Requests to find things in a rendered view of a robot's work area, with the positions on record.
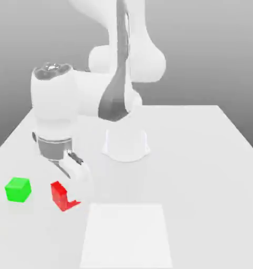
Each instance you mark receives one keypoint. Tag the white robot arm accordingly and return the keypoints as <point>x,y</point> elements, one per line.
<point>54,100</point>

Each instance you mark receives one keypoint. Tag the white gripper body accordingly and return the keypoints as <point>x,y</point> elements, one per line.
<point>75,171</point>

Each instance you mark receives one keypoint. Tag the small green cube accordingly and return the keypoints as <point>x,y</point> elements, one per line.
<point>17,190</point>

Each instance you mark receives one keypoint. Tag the small red cube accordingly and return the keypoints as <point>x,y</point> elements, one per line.
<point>59,195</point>

